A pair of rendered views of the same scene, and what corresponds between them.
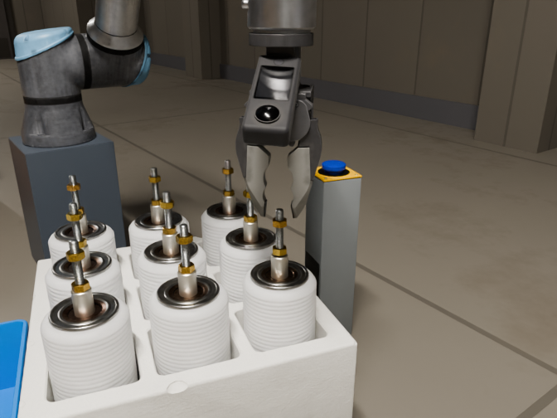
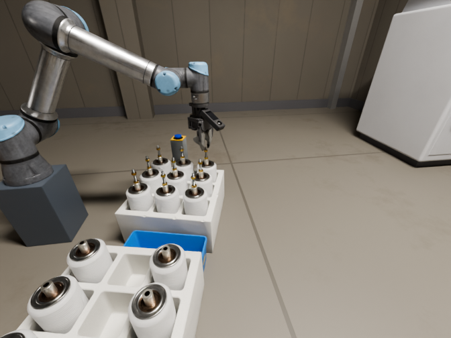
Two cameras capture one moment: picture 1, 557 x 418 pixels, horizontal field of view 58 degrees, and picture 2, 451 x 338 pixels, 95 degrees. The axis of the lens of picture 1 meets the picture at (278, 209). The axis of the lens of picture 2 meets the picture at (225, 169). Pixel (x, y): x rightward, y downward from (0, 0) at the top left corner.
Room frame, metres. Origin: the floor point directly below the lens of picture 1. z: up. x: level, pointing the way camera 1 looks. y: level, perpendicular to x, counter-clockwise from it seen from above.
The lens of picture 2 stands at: (0.07, 0.74, 0.74)
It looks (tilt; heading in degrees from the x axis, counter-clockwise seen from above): 30 degrees down; 298
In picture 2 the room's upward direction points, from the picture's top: straight up
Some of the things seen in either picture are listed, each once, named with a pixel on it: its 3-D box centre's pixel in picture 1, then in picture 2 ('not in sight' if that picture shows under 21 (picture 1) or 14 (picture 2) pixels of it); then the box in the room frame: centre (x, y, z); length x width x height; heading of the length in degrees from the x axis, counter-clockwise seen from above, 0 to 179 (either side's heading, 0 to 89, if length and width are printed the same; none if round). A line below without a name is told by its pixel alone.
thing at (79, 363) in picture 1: (95, 376); (196, 210); (0.49, 0.22, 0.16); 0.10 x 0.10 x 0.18
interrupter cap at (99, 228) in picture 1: (80, 231); (137, 188); (0.71, 0.30, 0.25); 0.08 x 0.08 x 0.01
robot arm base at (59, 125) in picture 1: (55, 117); (24, 165); (1.10, 0.49, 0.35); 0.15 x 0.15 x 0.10
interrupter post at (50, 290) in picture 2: not in sight; (49, 288); (0.56, 0.69, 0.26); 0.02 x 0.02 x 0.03
